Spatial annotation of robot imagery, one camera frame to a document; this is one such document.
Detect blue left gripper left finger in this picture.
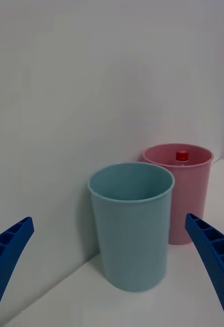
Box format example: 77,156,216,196
0,216,35,327

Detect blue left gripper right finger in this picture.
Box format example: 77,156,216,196
185,213,224,327

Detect clear bottle with red cap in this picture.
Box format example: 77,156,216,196
175,150,190,163

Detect pink plastic bin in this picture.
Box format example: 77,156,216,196
142,143,215,245

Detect pale blue plastic bin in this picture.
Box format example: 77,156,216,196
87,161,175,293

